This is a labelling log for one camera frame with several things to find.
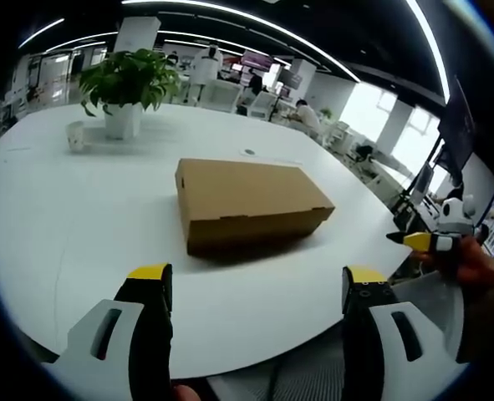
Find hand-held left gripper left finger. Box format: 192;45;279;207
41;262;175;401

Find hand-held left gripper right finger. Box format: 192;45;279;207
340;265;471;401

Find brown cardboard shoe box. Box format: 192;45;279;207
174;157;336;256

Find person's right hand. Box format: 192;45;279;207
421;236;494;296

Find person's left hand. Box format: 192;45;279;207
173;384;198;401

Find white chair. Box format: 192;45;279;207
390;273;467;363

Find white paper cup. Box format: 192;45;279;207
65;120;87;151

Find white plant pot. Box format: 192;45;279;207
103;102;144;140

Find green potted plant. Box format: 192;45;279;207
78;48;181;118

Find large black wall screen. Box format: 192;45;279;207
436;74;477;176

